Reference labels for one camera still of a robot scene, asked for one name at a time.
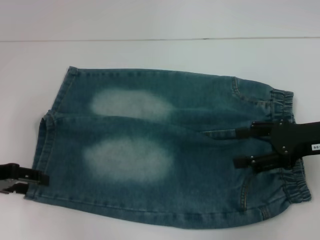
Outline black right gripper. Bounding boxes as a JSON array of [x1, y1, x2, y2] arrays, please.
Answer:
[[233, 119, 320, 174]]

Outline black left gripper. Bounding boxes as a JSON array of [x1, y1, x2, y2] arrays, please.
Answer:
[[0, 162, 50, 195]]

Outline blue denim shorts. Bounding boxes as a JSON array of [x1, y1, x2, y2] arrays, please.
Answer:
[[23, 65, 313, 235]]

